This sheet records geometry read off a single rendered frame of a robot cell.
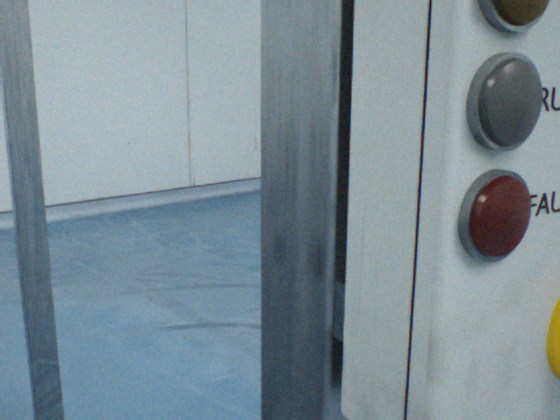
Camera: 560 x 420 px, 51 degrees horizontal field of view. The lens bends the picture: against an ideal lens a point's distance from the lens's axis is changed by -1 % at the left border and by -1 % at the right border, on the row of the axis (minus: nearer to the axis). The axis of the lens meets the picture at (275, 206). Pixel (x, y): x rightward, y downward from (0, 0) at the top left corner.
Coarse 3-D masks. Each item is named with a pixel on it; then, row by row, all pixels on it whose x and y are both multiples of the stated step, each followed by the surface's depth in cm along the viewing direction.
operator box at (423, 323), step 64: (384, 0) 19; (448, 0) 17; (384, 64) 20; (448, 64) 17; (384, 128) 20; (448, 128) 18; (384, 192) 21; (448, 192) 18; (384, 256) 21; (448, 256) 18; (512, 256) 20; (384, 320) 21; (448, 320) 19; (512, 320) 21; (384, 384) 22; (448, 384) 20; (512, 384) 22
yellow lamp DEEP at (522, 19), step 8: (496, 0) 17; (504, 0) 17; (512, 0) 17; (520, 0) 17; (528, 0) 17; (536, 0) 17; (544, 0) 17; (496, 8) 17; (504, 8) 17; (512, 8) 17; (520, 8) 17; (528, 8) 17; (536, 8) 17; (544, 8) 18; (504, 16) 17; (512, 16) 17; (520, 16) 17; (528, 16) 17; (536, 16) 17; (512, 24) 17; (520, 24) 17
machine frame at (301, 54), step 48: (0, 0) 112; (288, 0) 24; (336, 0) 22; (0, 48) 114; (288, 48) 25; (336, 48) 22; (288, 96) 25; (336, 96) 22; (288, 144) 26; (336, 144) 23; (288, 192) 26; (336, 192) 23; (288, 240) 26; (336, 240) 24; (48, 288) 127; (288, 288) 27; (48, 336) 129; (288, 336) 27; (48, 384) 132; (288, 384) 28; (336, 384) 25
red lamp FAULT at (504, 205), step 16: (512, 176) 19; (496, 192) 18; (512, 192) 18; (528, 192) 19; (480, 208) 18; (496, 208) 18; (512, 208) 18; (528, 208) 19; (480, 224) 18; (496, 224) 18; (512, 224) 18; (528, 224) 19; (480, 240) 18; (496, 240) 18; (512, 240) 19; (496, 256) 19
